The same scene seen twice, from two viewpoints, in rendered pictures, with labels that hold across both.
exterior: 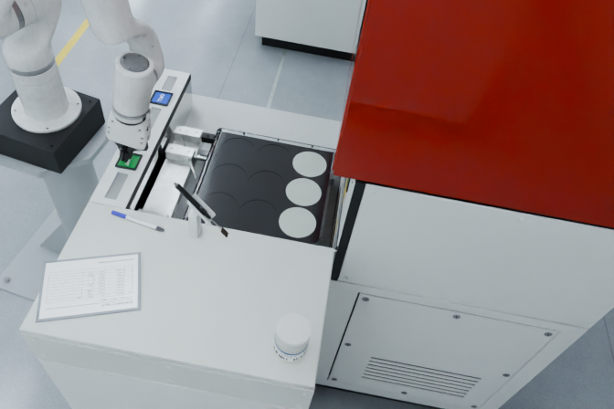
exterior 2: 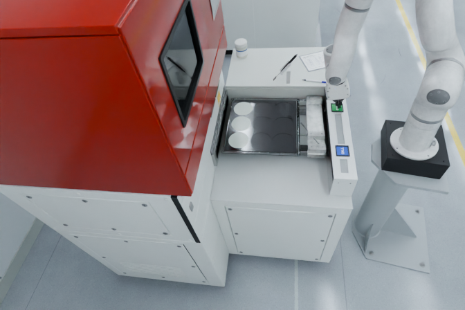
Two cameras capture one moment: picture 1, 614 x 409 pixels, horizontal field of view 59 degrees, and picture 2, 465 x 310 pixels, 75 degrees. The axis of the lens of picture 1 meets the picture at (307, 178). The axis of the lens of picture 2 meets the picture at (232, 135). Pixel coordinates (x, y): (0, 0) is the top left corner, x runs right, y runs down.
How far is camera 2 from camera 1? 2.01 m
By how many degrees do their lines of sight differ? 80
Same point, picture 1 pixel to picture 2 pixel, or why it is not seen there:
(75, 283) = not seen: hidden behind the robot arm
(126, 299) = (305, 57)
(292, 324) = (241, 42)
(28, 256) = (417, 228)
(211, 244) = (279, 79)
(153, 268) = (300, 68)
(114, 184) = not seen: hidden behind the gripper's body
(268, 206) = (259, 113)
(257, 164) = (269, 133)
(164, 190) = (315, 117)
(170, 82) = (344, 167)
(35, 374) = (366, 169)
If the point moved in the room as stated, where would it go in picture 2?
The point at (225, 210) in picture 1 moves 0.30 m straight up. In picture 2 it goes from (279, 108) to (280, 61)
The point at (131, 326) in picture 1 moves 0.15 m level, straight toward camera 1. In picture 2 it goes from (299, 52) to (284, 40)
